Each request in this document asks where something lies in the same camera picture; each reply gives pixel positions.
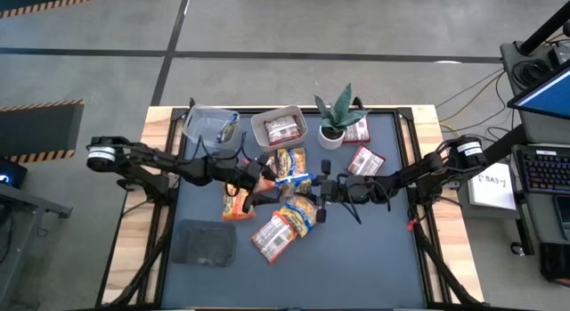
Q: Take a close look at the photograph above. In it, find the red Maruchan beef ramen packet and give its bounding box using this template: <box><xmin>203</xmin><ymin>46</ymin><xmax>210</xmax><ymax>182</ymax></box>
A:
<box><xmin>263</xmin><ymin>115</ymin><xmax>303</xmax><ymax>146</ymax></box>
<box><xmin>343</xmin><ymin>116</ymin><xmax>372</xmax><ymax>145</ymax></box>
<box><xmin>346</xmin><ymin>143</ymin><xmax>387</xmax><ymax>176</ymax></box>

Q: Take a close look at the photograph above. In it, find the clear plastic bin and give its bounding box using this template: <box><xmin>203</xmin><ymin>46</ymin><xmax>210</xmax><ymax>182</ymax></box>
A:
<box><xmin>181</xmin><ymin>104</ymin><xmax>244</xmax><ymax>155</ymax></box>

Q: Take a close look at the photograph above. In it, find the black hazard-striped floor mat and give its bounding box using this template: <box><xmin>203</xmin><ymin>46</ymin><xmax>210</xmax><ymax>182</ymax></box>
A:
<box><xmin>0</xmin><ymin>99</ymin><xmax>86</xmax><ymax>165</ymax></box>

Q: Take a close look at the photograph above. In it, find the snake plant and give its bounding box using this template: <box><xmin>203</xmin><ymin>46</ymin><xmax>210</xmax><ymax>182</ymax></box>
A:
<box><xmin>313</xmin><ymin>82</ymin><xmax>371</xmax><ymax>151</ymax></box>

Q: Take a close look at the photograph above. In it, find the black stand pole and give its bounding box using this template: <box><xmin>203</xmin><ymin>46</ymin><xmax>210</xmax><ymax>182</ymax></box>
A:
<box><xmin>518</xmin><ymin>1</ymin><xmax>570</xmax><ymax>56</ymax></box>

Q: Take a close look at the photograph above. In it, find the orange Maruchan chicken ramen packet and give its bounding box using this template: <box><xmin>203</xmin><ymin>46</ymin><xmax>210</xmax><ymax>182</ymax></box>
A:
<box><xmin>256</xmin><ymin>176</ymin><xmax>277</xmax><ymax>194</ymax></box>
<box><xmin>221</xmin><ymin>184</ymin><xmax>258</xmax><ymax>222</ymax></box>
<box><xmin>250</xmin><ymin>210</ymin><xmax>298</xmax><ymax>264</ymax></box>

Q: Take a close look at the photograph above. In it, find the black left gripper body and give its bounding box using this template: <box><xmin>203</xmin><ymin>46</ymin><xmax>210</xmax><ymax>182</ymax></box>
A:
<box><xmin>208</xmin><ymin>155</ymin><xmax>266</xmax><ymax>194</ymax></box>

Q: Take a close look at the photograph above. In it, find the hazard-striped floor tape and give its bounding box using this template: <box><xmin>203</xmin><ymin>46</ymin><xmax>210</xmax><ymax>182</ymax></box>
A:
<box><xmin>0</xmin><ymin>0</ymin><xmax>134</xmax><ymax>20</ymax></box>

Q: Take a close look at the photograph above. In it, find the blue Maruchan soy ramen packet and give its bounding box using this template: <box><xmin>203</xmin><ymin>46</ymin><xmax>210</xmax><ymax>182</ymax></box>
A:
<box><xmin>272</xmin><ymin>171</ymin><xmax>315</xmax><ymax>199</ymax></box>
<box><xmin>278</xmin><ymin>193</ymin><xmax>319</xmax><ymax>239</ymax></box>
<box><xmin>216</xmin><ymin>113</ymin><xmax>240</xmax><ymax>143</ymax></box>
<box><xmin>274</xmin><ymin>146</ymin><xmax>308</xmax><ymax>178</ymax></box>

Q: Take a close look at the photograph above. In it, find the white labelled paper sheet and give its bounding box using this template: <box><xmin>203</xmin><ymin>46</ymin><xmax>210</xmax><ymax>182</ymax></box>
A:
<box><xmin>465</xmin><ymin>173</ymin><xmax>517</xmax><ymax>212</ymax></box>

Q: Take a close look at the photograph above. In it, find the grey metal desk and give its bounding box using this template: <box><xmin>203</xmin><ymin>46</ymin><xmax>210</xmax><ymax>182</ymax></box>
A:
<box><xmin>0</xmin><ymin>181</ymin><xmax>75</xmax><ymax>303</ymax></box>

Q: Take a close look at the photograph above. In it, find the coiled black cable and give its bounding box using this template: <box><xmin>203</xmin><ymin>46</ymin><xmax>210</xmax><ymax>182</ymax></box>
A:
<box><xmin>511</xmin><ymin>56</ymin><xmax>553</xmax><ymax>87</ymax></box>

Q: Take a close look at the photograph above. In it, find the dark grey plastic bin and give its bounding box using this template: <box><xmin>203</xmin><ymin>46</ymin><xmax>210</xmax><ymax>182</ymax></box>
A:
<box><xmin>171</xmin><ymin>218</ymin><xmax>238</xmax><ymax>268</ymax></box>

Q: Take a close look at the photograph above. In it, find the black backlit keyboard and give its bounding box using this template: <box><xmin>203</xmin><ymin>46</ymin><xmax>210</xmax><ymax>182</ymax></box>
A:
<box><xmin>516</xmin><ymin>145</ymin><xmax>570</xmax><ymax>194</ymax></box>

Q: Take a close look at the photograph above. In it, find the black device with blue light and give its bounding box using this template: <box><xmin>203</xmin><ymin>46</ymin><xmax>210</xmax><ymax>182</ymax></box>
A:
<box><xmin>0</xmin><ymin>157</ymin><xmax>29</xmax><ymax>190</ymax></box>

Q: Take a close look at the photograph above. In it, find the grey equipment cart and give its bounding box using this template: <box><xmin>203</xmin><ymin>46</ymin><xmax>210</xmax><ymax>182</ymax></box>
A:
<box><xmin>498</xmin><ymin>41</ymin><xmax>570</xmax><ymax>245</ymax></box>

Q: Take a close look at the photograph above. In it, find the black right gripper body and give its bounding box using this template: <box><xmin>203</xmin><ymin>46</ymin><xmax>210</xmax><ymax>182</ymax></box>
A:
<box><xmin>332</xmin><ymin>175</ymin><xmax>373</xmax><ymax>204</ymax></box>

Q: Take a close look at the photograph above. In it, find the dark tablet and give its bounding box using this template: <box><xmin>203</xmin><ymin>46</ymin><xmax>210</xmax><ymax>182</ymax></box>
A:
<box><xmin>554</xmin><ymin>194</ymin><xmax>570</xmax><ymax>241</ymax></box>

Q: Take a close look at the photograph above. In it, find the black box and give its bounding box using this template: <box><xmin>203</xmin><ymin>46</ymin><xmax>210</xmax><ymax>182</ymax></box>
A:
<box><xmin>539</xmin><ymin>241</ymin><xmax>570</xmax><ymax>285</ymax></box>

